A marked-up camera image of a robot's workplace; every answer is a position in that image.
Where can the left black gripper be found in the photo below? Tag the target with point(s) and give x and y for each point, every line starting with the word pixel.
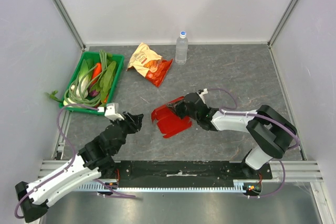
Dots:
pixel 135 121

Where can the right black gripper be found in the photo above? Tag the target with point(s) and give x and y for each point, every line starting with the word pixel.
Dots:
pixel 181 107

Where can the red paper box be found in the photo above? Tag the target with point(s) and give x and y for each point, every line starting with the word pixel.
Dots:
pixel 168 123

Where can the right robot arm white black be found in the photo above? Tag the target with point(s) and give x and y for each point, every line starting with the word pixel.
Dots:
pixel 273 134

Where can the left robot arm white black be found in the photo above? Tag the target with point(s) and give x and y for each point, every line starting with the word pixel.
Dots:
pixel 89 163

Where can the green leafy vegetable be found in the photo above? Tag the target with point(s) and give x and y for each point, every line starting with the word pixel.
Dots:
pixel 104 84

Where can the purple eggplant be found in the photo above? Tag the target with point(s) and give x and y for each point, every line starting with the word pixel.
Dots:
pixel 94 92

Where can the green plastic tray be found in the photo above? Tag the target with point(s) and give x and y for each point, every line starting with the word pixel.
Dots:
pixel 119 59

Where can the green long beans bundle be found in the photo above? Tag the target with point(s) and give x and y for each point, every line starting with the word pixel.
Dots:
pixel 93 82

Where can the chips bag beige orange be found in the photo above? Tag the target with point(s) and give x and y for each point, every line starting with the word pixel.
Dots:
pixel 149 64

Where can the clear water bottle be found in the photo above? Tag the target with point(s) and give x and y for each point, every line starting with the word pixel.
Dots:
pixel 181 48

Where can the bok choy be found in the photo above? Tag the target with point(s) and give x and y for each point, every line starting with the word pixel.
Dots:
pixel 78 90

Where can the orange carrot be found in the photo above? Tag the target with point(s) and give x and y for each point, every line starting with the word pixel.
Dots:
pixel 96 72

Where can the green leaf outside tray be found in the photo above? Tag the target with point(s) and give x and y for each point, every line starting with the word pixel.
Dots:
pixel 53 96

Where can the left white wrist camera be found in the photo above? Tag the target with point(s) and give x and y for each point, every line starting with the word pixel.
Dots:
pixel 111 112

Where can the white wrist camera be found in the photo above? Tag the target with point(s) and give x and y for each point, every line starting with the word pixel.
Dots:
pixel 111 112
pixel 202 94

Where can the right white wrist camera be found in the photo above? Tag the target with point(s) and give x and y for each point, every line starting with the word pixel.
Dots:
pixel 202 94

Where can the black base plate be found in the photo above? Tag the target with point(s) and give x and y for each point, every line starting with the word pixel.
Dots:
pixel 183 174

